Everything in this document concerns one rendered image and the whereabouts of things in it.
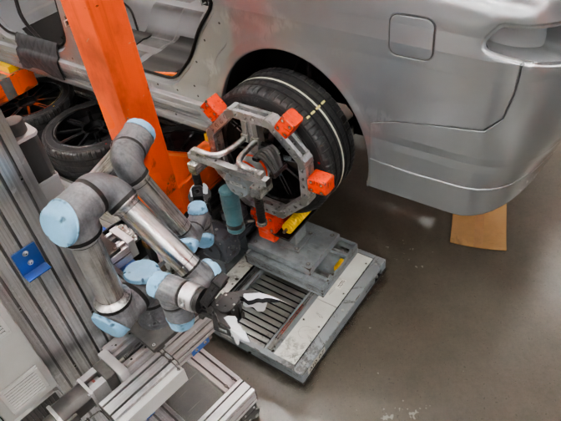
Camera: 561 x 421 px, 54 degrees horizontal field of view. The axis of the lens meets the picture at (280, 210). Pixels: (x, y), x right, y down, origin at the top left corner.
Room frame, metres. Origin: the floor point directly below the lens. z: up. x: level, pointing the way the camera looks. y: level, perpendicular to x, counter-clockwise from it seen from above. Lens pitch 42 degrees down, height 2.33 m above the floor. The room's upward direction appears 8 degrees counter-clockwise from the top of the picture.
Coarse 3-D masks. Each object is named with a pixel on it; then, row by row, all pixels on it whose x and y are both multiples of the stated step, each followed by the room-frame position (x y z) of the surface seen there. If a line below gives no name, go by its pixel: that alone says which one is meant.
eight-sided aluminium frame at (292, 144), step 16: (224, 112) 2.06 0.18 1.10; (240, 112) 2.00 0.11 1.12; (256, 112) 2.00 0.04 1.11; (272, 112) 1.97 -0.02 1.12; (208, 128) 2.14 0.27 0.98; (272, 128) 1.90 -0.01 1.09; (224, 144) 2.17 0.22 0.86; (288, 144) 1.85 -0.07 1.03; (224, 160) 2.17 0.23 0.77; (304, 160) 1.81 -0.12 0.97; (224, 176) 2.12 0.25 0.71; (304, 176) 1.81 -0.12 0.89; (304, 192) 1.82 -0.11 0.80; (272, 208) 1.95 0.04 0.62; (288, 208) 1.88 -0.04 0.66
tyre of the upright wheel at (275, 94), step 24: (264, 72) 2.23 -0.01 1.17; (288, 72) 2.18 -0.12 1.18; (240, 96) 2.11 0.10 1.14; (264, 96) 2.03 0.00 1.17; (288, 96) 2.02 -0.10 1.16; (312, 96) 2.04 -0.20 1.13; (312, 120) 1.93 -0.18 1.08; (336, 120) 1.98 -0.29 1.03; (312, 144) 1.88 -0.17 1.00; (336, 144) 1.92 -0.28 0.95; (336, 168) 1.88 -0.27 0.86
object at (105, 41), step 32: (64, 0) 2.08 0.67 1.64; (96, 0) 2.03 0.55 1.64; (96, 32) 2.00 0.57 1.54; (128, 32) 2.10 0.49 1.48; (96, 64) 2.05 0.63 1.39; (128, 64) 2.07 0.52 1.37; (96, 96) 2.10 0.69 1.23; (128, 96) 2.03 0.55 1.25; (160, 128) 2.12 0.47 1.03; (160, 160) 2.08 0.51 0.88
